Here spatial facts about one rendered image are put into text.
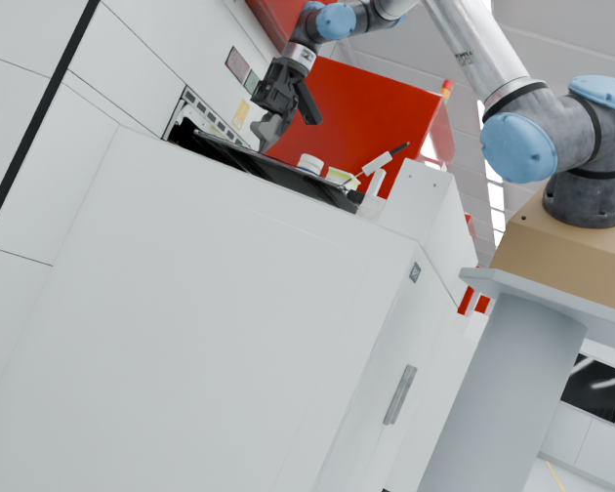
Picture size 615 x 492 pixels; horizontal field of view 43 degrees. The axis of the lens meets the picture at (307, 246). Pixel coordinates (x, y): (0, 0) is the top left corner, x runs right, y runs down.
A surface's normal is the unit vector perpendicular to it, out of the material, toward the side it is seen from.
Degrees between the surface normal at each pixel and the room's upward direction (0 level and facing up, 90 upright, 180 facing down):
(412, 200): 90
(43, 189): 90
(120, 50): 90
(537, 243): 90
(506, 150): 137
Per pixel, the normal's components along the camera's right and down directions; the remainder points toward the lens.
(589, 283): -0.45, -0.27
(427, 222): -0.26, -0.19
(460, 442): -0.62, -0.33
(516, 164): -0.82, 0.40
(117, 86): 0.88, 0.36
